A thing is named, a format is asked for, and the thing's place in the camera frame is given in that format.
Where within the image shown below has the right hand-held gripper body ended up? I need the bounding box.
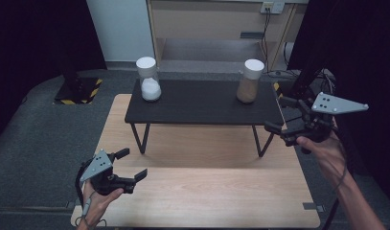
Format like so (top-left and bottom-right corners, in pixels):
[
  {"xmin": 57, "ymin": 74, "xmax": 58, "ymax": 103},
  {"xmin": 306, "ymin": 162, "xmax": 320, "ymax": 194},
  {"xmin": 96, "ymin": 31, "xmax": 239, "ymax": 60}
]
[{"xmin": 279, "ymin": 91, "xmax": 370, "ymax": 155}]

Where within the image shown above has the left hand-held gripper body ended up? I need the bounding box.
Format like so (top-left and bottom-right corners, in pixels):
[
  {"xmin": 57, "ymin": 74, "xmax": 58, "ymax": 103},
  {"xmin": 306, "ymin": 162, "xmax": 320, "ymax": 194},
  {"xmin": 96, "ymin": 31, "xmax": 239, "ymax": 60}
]
[{"xmin": 75, "ymin": 149, "xmax": 136, "ymax": 196}]

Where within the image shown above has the jar of brown powder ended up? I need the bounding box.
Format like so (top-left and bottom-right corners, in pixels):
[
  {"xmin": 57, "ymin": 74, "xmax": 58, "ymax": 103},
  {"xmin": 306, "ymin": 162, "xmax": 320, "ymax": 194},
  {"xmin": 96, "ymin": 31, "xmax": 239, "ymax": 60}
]
[{"xmin": 236, "ymin": 58, "xmax": 265, "ymax": 104}]

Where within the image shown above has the jar of white powder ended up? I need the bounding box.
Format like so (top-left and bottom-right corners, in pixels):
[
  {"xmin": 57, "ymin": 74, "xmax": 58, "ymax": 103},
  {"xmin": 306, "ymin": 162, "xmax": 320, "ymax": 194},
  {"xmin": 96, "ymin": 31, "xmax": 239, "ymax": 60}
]
[{"xmin": 135, "ymin": 56, "xmax": 163, "ymax": 103}]

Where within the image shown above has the black shelf with metal legs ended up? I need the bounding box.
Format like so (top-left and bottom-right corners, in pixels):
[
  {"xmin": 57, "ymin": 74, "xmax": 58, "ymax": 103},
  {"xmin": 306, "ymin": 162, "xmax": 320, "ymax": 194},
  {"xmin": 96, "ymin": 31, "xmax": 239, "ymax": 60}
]
[{"xmin": 124, "ymin": 79, "xmax": 286, "ymax": 158}]

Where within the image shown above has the person's left hand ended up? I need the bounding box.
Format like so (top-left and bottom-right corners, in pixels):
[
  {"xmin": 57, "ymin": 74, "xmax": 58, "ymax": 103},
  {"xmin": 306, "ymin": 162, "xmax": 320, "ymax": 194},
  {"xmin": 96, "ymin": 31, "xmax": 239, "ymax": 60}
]
[{"xmin": 75, "ymin": 181, "xmax": 125, "ymax": 230}]

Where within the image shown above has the person's right hand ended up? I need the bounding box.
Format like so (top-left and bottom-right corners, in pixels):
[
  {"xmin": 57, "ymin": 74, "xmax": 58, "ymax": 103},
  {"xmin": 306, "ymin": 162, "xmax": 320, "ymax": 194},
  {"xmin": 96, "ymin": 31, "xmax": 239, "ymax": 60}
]
[{"xmin": 295, "ymin": 117, "xmax": 352, "ymax": 190}]

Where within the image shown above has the black stand base striped tape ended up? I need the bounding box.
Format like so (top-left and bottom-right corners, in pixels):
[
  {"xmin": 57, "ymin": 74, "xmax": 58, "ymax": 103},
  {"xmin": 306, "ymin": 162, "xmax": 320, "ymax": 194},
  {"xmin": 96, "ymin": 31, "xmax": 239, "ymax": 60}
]
[
  {"xmin": 53, "ymin": 76, "xmax": 104, "ymax": 105},
  {"xmin": 272, "ymin": 80, "xmax": 313, "ymax": 104}
]

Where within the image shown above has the grey tape piece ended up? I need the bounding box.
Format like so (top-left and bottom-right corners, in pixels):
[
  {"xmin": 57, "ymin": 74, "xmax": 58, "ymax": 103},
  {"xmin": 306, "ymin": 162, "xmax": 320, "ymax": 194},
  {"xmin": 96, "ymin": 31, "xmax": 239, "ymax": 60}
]
[
  {"xmin": 65, "ymin": 199, "xmax": 80, "ymax": 211},
  {"xmin": 302, "ymin": 201, "xmax": 325, "ymax": 214}
]

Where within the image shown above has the small grey box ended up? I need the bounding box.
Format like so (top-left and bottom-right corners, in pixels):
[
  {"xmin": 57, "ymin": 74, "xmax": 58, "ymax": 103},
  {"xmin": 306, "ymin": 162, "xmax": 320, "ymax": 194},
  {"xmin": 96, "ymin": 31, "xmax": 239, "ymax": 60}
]
[{"xmin": 240, "ymin": 31, "xmax": 265, "ymax": 40}]

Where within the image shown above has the black curtain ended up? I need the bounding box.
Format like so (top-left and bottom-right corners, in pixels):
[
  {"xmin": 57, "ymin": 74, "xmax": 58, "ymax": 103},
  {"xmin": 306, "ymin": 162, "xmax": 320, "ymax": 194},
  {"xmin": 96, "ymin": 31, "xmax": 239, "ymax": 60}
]
[
  {"xmin": 287, "ymin": 0, "xmax": 390, "ymax": 207},
  {"xmin": 0, "ymin": 0, "xmax": 107, "ymax": 145}
]

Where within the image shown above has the white panel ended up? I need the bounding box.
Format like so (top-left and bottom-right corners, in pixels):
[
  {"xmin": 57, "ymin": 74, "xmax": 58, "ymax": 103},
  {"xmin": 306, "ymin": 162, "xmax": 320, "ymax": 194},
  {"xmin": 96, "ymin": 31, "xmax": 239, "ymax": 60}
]
[{"xmin": 86, "ymin": 0, "xmax": 157, "ymax": 64}]

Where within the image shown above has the grey cable at left wrist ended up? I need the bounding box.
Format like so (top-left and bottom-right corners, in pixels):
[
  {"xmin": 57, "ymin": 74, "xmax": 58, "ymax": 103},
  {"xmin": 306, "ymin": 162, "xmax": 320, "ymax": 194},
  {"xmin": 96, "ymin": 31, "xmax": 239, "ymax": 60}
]
[{"xmin": 74, "ymin": 191, "xmax": 108, "ymax": 230}]

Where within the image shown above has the bundle of cables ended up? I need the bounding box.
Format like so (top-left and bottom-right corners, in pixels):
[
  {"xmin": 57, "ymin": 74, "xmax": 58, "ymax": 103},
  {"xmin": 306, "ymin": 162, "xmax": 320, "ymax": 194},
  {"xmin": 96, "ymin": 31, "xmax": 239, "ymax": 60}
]
[{"xmin": 306, "ymin": 67, "xmax": 338, "ymax": 97}]

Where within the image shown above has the black cable from socket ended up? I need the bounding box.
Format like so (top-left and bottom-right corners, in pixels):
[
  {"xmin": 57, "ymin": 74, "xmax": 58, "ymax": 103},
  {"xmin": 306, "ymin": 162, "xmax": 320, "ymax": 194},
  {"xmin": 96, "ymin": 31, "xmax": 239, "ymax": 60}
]
[{"xmin": 261, "ymin": 11, "xmax": 272, "ymax": 75}]

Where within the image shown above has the black cable at right wrist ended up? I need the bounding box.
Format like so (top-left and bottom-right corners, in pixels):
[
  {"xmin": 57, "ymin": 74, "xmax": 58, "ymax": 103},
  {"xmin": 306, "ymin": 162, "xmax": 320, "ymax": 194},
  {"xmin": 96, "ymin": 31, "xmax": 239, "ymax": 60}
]
[{"xmin": 321, "ymin": 127, "xmax": 350, "ymax": 230}]

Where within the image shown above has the white wall socket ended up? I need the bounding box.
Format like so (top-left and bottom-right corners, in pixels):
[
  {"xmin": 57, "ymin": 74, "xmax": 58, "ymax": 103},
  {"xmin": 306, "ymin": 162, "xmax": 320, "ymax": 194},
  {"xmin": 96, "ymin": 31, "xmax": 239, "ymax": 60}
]
[{"xmin": 260, "ymin": 1, "xmax": 286, "ymax": 14}]

